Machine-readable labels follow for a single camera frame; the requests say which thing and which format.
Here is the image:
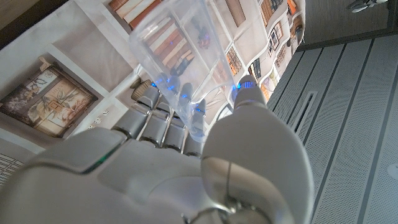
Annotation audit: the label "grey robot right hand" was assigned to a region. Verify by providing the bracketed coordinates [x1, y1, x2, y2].
[0, 74, 315, 224]

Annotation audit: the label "clear plastic measuring cup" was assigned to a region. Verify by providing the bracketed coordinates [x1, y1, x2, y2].
[129, 0, 239, 142]

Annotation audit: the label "printed bookshelf backdrop cloth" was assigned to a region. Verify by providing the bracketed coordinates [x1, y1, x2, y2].
[0, 0, 307, 187]

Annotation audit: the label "perforated panel door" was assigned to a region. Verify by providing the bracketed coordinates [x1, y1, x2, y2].
[267, 34, 398, 224]

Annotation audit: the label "light grey chair base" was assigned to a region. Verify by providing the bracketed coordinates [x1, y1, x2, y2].
[346, 0, 389, 14]

